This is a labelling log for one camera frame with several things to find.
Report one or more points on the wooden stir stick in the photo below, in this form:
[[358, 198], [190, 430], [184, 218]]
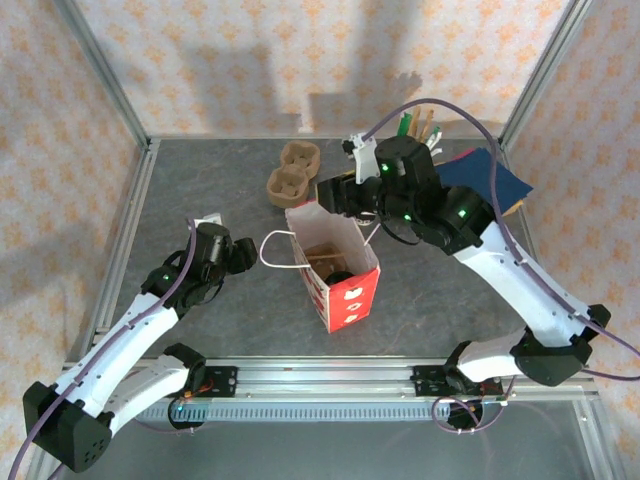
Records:
[[417, 120], [325, 256], [428, 120]]

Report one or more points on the red white paper bag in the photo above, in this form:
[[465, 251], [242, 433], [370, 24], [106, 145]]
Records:
[[350, 305]]

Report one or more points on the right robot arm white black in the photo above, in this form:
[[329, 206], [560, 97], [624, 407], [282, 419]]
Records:
[[520, 290]]

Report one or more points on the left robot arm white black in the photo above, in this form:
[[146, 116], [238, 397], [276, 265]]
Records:
[[130, 335]]

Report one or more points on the brown cardboard cup carrier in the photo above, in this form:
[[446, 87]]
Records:
[[287, 187]]

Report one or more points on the white wrapped straw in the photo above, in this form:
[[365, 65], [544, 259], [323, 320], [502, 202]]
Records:
[[436, 135]]

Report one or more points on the green plastic stirrer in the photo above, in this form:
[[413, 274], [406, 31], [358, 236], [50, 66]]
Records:
[[406, 125]]

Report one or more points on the stack of coloured napkins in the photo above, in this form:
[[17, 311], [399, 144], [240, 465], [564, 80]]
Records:
[[515, 187]]

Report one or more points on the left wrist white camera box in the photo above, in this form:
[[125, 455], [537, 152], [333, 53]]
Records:
[[212, 219]]

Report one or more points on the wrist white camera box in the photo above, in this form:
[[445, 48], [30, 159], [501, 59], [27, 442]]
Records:
[[212, 219], [365, 155]]

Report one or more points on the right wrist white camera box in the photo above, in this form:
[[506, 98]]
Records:
[[365, 155]]

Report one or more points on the aluminium table side rail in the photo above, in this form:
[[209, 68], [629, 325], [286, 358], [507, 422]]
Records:
[[135, 200], [511, 167]]

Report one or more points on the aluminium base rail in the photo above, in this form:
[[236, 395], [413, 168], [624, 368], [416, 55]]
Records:
[[325, 380]]

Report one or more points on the aluminium frame post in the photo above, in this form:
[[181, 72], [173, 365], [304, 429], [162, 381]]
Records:
[[100, 70], [545, 65]]

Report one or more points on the aluminium frame leg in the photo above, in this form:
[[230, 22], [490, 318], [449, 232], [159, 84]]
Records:
[[597, 445]]

